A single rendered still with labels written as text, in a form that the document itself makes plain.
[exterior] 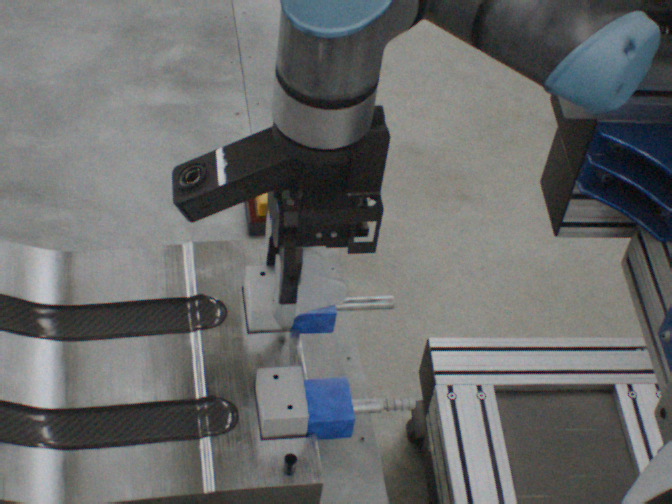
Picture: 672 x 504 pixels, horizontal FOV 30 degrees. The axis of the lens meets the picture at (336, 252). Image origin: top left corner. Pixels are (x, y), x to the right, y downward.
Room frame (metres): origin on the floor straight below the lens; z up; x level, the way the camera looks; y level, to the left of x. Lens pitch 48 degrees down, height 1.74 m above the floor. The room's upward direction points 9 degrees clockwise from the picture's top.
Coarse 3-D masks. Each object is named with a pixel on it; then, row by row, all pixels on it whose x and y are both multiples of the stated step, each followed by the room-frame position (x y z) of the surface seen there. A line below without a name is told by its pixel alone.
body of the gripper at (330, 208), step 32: (384, 128) 0.71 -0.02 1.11; (320, 160) 0.67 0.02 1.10; (352, 160) 0.69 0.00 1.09; (384, 160) 0.70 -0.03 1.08; (288, 192) 0.68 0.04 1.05; (320, 192) 0.69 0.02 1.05; (352, 192) 0.69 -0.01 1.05; (288, 224) 0.66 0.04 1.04; (320, 224) 0.67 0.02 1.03; (352, 224) 0.67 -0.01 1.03
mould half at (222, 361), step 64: (0, 256) 0.69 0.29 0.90; (64, 256) 0.72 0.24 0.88; (128, 256) 0.73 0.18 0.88; (192, 256) 0.74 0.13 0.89; (256, 256) 0.75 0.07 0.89; (0, 384) 0.56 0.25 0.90; (64, 384) 0.59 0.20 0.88; (128, 384) 0.60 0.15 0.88; (192, 384) 0.60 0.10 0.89; (0, 448) 0.51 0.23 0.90; (128, 448) 0.54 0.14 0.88; (192, 448) 0.54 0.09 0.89; (256, 448) 0.55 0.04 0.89
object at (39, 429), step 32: (0, 320) 0.63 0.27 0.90; (32, 320) 0.64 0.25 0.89; (64, 320) 0.66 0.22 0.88; (96, 320) 0.66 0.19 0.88; (128, 320) 0.67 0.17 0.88; (160, 320) 0.67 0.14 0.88; (192, 320) 0.67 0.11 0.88; (0, 416) 0.54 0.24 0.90; (32, 416) 0.55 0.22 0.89; (64, 416) 0.56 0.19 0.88; (96, 416) 0.56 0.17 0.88; (128, 416) 0.57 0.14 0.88; (160, 416) 0.57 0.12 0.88; (192, 416) 0.58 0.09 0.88; (224, 416) 0.58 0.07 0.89; (64, 448) 0.53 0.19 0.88; (96, 448) 0.53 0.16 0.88
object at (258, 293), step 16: (256, 272) 0.71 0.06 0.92; (272, 272) 0.71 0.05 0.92; (256, 288) 0.69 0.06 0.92; (272, 288) 0.69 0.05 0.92; (256, 304) 0.67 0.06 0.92; (272, 304) 0.68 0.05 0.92; (336, 304) 0.71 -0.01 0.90; (352, 304) 0.71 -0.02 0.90; (368, 304) 0.71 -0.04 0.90; (384, 304) 0.72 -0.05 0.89; (256, 320) 0.67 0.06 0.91; (272, 320) 0.67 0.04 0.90; (304, 320) 0.68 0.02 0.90; (320, 320) 0.68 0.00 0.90
